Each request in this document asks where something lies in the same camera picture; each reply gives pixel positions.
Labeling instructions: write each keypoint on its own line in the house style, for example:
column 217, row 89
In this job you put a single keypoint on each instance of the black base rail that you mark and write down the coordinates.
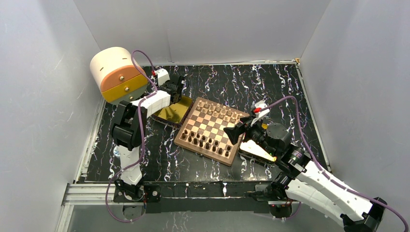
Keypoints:
column 216, row 196

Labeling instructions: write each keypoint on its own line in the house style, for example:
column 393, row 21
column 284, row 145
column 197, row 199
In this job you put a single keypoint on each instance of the small white blue bottle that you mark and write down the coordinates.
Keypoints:
column 116, row 152

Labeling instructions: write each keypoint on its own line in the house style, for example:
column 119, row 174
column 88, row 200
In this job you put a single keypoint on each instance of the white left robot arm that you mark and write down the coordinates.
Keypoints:
column 129, row 126

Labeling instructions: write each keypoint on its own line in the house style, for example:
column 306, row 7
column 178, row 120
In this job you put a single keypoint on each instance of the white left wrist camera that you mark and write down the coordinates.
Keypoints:
column 162, row 76

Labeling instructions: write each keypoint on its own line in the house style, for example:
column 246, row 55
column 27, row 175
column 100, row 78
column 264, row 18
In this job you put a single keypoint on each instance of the gold tin lid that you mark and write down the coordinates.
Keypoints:
column 253, row 151

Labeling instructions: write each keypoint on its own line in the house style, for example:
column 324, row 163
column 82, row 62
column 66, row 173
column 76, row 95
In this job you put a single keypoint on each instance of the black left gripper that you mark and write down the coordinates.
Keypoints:
column 164, row 85

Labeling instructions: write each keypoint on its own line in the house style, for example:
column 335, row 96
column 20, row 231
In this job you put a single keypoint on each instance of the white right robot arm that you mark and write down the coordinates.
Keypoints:
column 302, row 180

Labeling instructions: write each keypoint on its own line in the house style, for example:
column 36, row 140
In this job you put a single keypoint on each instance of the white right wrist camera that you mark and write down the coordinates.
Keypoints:
column 259, row 110

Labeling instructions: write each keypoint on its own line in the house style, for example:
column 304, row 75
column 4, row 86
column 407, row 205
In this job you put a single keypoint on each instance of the round cream drawer cabinet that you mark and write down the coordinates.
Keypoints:
column 117, row 75

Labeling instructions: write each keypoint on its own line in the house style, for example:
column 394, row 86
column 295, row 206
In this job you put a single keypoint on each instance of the gold tin box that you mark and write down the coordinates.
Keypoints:
column 175, row 114

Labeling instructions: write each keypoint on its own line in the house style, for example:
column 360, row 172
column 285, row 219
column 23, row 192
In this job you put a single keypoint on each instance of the wooden chess board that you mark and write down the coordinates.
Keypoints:
column 209, row 119

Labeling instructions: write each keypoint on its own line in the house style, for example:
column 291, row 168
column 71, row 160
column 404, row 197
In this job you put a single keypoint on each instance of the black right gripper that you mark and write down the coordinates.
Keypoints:
column 233, row 133

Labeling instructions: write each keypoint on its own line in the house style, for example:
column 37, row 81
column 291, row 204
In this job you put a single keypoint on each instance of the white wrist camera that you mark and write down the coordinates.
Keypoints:
column 162, row 76
column 259, row 110

